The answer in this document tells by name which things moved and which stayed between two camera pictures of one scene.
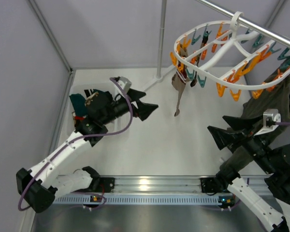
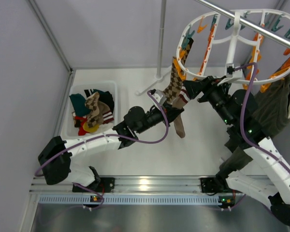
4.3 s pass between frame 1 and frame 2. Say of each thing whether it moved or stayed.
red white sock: stayed
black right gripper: moved
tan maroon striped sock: moved
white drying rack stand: stayed
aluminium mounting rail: stayed
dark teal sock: stayed
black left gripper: moved
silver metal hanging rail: stayed
